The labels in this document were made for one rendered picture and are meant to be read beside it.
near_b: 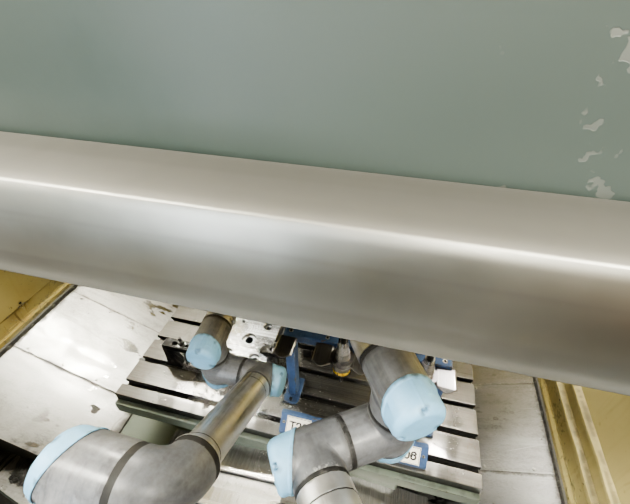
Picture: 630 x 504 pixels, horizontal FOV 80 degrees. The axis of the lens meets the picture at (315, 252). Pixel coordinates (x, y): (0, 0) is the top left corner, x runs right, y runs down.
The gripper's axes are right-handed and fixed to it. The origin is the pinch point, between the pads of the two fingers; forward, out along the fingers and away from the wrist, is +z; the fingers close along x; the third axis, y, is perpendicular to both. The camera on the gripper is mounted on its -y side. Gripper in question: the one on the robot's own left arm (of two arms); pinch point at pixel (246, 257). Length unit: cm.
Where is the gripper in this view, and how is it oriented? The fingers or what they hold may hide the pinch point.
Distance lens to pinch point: 112.9
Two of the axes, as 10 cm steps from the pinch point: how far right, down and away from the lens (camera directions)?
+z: 1.7, -6.2, 7.7
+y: 0.0, 7.8, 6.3
